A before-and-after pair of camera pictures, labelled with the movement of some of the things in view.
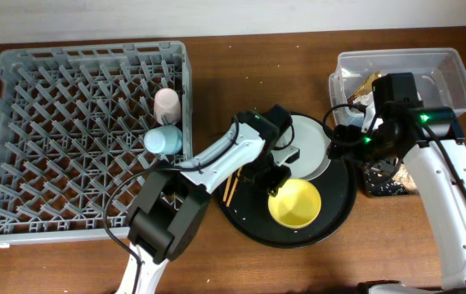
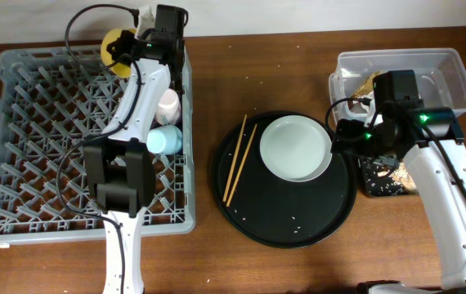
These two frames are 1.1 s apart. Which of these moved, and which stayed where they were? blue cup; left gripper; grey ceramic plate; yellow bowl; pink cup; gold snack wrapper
Moved: left gripper; yellow bowl
Stayed: grey ceramic plate; blue cup; pink cup; gold snack wrapper
